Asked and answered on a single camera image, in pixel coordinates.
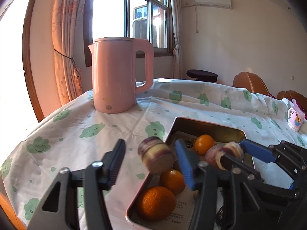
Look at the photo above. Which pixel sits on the air conditioner pipe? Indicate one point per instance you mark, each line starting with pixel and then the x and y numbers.
pixel 197 19

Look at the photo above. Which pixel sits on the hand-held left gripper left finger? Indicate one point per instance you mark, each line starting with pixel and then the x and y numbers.
pixel 117 163

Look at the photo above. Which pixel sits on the pink cartoon cup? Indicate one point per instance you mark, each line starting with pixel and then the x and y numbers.
pixel 296 119

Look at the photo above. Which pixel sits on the small orange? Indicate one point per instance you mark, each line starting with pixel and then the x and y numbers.
pixel 173 181
pixel 203 144

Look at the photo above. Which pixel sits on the white air conditioner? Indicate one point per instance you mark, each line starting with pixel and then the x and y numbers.
pixel 213 1

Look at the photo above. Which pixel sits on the printed paper leaflet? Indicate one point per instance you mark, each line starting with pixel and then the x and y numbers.
pixel 182 208

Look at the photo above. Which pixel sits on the pink electric kettle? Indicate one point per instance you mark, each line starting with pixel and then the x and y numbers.
pixel 112 76

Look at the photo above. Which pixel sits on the round dark stool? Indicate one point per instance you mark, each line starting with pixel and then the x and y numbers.
pixel 202 74

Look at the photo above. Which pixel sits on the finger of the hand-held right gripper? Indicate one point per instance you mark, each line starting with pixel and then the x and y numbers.
pixel 257 149
pixel 239 166

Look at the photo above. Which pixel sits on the beige curtain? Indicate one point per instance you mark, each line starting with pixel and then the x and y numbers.
pixel 177 28

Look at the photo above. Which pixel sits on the large orange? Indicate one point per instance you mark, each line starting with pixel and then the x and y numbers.
pixel 156 203

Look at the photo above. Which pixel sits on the pink floral curtain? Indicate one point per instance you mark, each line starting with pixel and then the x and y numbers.
pixel 64 28

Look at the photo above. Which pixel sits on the wooden door frame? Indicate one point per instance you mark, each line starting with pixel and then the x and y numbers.
pixel 30 52

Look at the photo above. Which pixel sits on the curtain tieback tassel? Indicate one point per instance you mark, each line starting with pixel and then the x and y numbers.
pixel 76 73

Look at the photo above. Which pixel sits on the pink metal tin box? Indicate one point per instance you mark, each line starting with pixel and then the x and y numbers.
pixel 206 127

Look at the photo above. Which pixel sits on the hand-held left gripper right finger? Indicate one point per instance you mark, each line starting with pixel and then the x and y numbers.
pixel 185 164

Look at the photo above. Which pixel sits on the purple passion fruit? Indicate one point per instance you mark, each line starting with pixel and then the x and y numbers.
pixel 211 156

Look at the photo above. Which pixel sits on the floral pillow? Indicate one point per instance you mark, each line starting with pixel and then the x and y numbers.
pixel 301 106

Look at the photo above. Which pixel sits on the sliding glass window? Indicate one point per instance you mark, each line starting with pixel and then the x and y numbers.
pixel 112 12

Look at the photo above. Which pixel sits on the brown leather sofa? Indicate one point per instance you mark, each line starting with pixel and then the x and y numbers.
pixel 291 95

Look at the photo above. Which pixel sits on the brown leather armchair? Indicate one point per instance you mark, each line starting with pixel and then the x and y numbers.
pixel 250 83

